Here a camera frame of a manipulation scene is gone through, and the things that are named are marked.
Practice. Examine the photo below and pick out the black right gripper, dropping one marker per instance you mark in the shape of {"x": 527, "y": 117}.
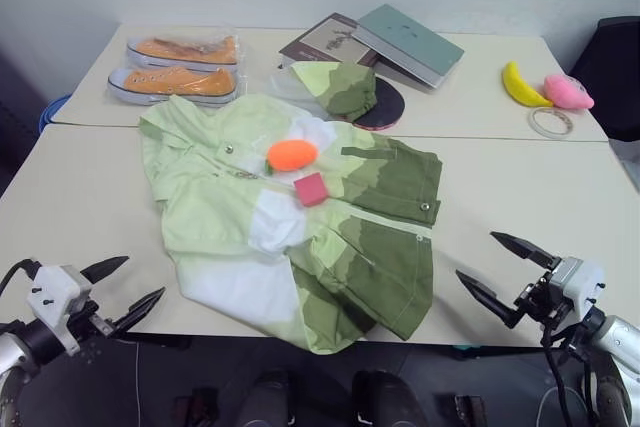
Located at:
{"x": 542, "y": 299}

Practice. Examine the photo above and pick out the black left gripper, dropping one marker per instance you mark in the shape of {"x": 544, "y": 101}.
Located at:
{"x": 95, "y": 323}

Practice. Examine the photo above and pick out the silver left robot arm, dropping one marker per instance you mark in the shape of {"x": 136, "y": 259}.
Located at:
{"x": 12, "y": 352}

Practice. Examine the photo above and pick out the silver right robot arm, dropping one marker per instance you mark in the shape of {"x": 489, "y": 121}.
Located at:
{"x": 620, "y": 347}

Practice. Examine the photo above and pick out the clear tape roll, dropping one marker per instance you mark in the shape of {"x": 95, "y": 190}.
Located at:
{"x": 551, "y": 122}

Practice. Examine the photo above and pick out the dark rounded shape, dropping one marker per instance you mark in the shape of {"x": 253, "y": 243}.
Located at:
{"x": 265, "y": 399}
{"x": 385, "y": 399}

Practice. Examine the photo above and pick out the yellow plush banana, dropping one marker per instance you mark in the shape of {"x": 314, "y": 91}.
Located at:
{"x": 522, "y": 87}

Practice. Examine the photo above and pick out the green and white zip jacket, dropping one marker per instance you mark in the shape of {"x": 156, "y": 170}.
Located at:
{"x": 300, "y": 227}

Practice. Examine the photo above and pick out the blue round container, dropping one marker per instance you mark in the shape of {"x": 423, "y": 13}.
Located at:
{"x": 50, "y": 112}

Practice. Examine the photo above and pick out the pink plush toy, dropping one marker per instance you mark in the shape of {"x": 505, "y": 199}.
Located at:
{"x": 567, "y": 92}

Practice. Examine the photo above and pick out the orange canvas sneaker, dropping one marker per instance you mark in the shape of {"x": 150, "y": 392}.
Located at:
{"x": 182, "y": 53}
{"x": 175, "y": 84}

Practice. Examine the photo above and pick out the pink foam block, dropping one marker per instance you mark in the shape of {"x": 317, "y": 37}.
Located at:
{"x": 311, "y": 189}

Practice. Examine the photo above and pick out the orange plush carrot toy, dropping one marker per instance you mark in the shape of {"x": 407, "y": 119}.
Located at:
{"x": 291, "y": 155}

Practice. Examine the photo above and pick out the black chair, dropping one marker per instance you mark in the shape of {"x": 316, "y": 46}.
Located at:
{"x": 612, "y": 77}

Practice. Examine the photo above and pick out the clear plastic shoe bag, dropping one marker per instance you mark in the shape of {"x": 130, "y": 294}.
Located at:
{"x": 235, "y": 72}

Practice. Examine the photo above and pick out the green hardcover book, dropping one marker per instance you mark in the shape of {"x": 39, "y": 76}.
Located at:
{"x": 407, "y": 42}

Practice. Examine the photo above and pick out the brown hardcover book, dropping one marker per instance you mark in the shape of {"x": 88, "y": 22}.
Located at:
{"x": 327, "y": 42}

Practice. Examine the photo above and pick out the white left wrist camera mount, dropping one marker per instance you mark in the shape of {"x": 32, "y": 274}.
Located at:
{"x": 55, "y": 292}

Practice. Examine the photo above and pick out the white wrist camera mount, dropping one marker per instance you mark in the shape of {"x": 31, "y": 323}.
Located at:
{"x": 55, "y": 292}
{"x": 580, "y": 282}

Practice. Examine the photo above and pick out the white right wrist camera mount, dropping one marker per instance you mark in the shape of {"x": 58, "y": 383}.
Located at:
{"x": 580, "y": 282}

